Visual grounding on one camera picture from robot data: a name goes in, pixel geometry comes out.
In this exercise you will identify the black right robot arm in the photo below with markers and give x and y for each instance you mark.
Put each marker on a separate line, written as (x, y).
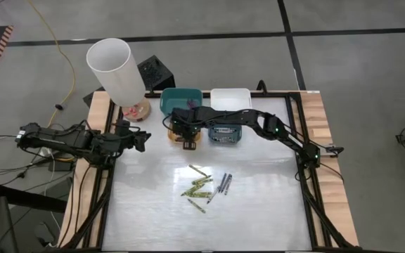
(258, 121)

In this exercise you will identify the black aluminium table frame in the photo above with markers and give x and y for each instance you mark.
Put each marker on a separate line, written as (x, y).
(108, 196)

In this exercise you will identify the yellow and black power box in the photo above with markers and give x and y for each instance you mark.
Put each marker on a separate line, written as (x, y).
(62, 160)

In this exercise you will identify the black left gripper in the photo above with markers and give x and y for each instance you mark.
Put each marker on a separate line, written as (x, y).
(128, 135)

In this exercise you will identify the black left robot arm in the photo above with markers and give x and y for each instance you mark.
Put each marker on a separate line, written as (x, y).
(65, 140)

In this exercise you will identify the blue-grey plastic bin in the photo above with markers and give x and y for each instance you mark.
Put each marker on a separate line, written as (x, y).
(239, 137)

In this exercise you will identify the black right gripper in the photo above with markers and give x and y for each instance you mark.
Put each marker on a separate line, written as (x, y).
(186, 121)

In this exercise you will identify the white plastic bin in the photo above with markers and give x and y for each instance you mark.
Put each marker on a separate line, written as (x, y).
(230, 98)

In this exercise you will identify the black mesh box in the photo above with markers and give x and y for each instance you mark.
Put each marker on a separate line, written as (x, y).
(155, 72)

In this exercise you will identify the purple crayon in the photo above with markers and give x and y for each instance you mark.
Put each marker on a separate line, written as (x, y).
(191, 103)

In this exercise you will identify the white shade wooden base lamp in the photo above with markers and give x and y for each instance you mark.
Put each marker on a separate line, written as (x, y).
(116, 70)

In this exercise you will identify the yellow-orange plastic bin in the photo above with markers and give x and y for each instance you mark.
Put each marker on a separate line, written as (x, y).
(170, 137)

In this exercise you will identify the teal plastic bin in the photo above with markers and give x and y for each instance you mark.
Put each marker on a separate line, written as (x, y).
(174, 98)

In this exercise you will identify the white crayon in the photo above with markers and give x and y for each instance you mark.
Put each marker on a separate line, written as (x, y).
(213, 196)

